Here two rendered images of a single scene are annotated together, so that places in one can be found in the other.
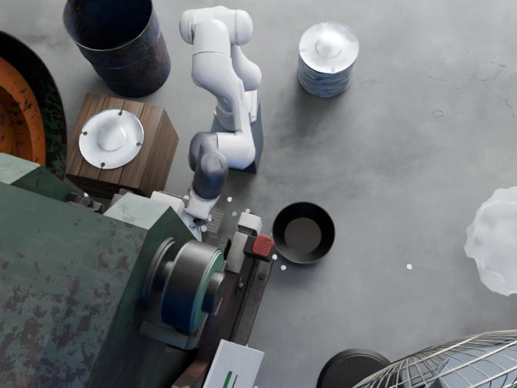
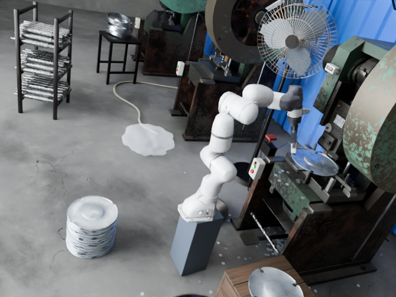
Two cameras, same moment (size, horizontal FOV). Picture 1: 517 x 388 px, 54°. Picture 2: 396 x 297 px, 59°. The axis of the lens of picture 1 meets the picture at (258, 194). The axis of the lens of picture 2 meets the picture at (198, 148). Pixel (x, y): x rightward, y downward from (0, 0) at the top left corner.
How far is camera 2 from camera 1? 2.57 m
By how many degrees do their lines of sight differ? 75
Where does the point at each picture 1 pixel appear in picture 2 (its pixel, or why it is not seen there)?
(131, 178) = (283, 262)
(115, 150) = (280, 282)
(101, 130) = not seen: outside the picture
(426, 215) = (155, 172)
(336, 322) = (231, 188)
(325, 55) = (101, 211)
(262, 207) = not seen: hidden behind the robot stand
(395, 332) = not seen: hidden behind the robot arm
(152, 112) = (235, 275)
